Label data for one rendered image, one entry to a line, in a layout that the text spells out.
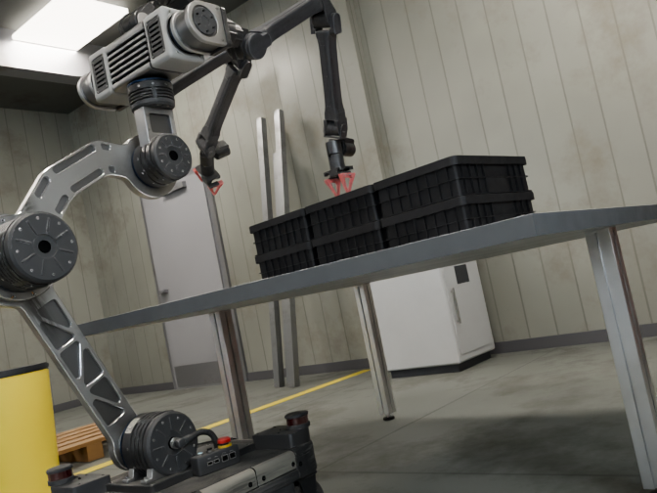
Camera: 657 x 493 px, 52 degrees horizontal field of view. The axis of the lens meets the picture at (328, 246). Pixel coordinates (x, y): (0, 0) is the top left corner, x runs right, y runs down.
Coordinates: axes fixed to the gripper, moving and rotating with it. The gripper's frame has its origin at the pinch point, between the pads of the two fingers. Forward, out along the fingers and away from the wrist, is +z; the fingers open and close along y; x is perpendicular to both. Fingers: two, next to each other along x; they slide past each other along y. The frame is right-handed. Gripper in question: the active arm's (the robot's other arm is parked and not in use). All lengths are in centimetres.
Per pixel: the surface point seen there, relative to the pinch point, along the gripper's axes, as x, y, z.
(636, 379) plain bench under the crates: 7, -100, 68
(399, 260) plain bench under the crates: 68, -90, 31
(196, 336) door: -156, 440, 55
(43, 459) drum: 82, 132, 83
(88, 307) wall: -109, 601, 2
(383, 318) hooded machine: -153, 156, 60
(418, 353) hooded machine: -157, 134, 86
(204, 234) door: -164, 400, -43
